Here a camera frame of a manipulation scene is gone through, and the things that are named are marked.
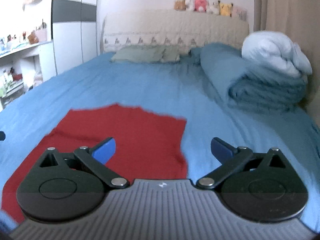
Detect beige quilted headboard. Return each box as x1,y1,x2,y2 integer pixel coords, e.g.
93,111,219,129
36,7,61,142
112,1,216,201
102,10,249,54

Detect brown plush toy on headboard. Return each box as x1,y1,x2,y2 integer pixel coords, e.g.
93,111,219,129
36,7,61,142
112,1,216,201
174,0,186,11

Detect yellow plush toy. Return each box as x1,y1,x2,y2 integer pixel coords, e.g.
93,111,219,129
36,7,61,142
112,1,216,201
219,3,233,17

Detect white plush toy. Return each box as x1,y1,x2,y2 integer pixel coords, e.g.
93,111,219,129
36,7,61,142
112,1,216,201
206,0,220,15

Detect folded teal blue duvet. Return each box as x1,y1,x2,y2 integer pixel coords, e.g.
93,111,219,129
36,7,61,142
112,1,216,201
190,43,306,113

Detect white grey wardrobe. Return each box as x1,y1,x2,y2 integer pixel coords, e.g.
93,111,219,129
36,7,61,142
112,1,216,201
52,0,98,74

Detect grey-green pillow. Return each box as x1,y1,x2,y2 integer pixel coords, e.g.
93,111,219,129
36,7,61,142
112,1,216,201
111,45,180,63

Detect white shelf unit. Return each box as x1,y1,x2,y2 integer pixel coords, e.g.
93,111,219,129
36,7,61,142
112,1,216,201
0,22,57,111

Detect pink plush toy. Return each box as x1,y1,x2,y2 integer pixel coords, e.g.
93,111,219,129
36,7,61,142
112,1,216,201
194,0,208,12

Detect red knit sweater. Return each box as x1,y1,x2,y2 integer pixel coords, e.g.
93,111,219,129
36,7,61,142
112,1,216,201
2,105,188,223

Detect blue bed sheet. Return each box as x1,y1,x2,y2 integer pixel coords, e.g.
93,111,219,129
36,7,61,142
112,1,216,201
1,53,319,231

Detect beige curtain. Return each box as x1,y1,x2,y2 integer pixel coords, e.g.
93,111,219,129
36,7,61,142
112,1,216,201
253,0,319,123

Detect pink storage basket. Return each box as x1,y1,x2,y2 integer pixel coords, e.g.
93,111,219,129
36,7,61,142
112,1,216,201
35,28,47,42

